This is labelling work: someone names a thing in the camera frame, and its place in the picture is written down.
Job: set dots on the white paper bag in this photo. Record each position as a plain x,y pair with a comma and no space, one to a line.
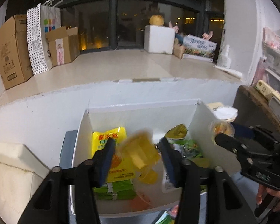
52,21

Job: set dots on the white foam box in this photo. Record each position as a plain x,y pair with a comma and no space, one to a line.
158,39

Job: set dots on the small yellow jelly cup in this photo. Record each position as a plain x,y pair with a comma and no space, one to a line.
148,176

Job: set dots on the orange clear jelly cup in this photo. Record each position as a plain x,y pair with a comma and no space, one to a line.
221,128

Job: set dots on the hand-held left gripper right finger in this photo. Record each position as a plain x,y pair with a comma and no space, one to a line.
169,168

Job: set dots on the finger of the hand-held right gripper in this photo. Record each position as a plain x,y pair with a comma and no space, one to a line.
243,130
231,144

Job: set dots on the person's right hand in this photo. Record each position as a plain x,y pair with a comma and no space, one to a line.
262,194

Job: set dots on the orange round fruit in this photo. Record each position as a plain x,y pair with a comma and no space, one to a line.
156,20

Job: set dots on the green packet with white edge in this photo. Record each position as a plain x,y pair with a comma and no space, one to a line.
164,218

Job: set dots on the large cardboard box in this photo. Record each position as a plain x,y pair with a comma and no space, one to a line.
11,51

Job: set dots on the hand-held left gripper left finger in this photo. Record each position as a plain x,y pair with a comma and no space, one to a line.
107,165

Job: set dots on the dotted paper bag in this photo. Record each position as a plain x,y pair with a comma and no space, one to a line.
37,42

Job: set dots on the pink slipper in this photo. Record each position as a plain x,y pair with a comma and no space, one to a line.
173,26
207,35

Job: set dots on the landscape printed carton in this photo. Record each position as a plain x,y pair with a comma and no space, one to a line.
199,47

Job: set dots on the white lidded cup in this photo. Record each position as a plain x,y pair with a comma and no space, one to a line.
226,113

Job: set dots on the yellow lidded jelly cup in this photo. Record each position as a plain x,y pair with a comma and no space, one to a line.
177,131

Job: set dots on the dark window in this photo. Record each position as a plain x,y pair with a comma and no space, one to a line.
130,16

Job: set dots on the small brown carton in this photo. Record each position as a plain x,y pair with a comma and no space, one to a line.
179,50

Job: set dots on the small open cardboard box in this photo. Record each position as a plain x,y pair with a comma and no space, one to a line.
63,46

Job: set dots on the shelf rack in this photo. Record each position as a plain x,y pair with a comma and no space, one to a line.
275,58

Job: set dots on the white bottles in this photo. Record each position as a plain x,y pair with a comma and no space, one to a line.
224,56

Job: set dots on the grey plastic device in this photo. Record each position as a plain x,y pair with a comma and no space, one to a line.
277,108

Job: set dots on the cream sofa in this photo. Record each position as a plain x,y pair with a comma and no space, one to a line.
11,182

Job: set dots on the yellow snack packet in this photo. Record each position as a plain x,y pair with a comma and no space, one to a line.
120,172

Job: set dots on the cream power strip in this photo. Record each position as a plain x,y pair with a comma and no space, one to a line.
269,92

